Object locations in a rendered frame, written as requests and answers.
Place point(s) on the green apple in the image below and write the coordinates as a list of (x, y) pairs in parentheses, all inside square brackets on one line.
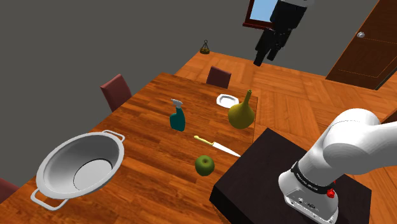
[(204, 166)]

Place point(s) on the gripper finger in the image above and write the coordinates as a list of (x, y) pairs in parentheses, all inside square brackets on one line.
[(263, 46), (276, 45)]

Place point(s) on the dark red chair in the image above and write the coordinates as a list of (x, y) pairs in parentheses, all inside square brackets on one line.
[(218, 77), (6, 190), (116, 91)]

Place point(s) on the teal spray bottle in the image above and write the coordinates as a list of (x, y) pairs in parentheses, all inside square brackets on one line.
[(177, 121)]

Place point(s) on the white plate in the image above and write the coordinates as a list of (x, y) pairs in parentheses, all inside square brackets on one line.
[(227, 100)]

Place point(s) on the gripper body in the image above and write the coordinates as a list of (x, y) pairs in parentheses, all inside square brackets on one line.
[(287, 15)]

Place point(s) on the brown wooden door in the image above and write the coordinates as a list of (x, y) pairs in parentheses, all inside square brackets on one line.
[(366, 52)]

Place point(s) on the red-framed window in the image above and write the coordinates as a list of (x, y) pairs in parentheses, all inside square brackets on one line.
[(259, 11)]

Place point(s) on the small dark hanging basket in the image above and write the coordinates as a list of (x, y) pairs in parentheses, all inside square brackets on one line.
[(204, 49)]

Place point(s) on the olive yellow vase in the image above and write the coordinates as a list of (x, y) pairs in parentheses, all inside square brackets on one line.
[(241, 116)]

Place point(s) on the brown wooden table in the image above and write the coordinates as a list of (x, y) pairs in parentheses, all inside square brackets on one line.
[(149, 161)]

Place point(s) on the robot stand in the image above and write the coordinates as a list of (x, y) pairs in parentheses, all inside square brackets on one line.
[(257, 183)]

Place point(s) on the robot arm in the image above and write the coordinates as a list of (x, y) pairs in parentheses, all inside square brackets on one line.
[(347, 149)]

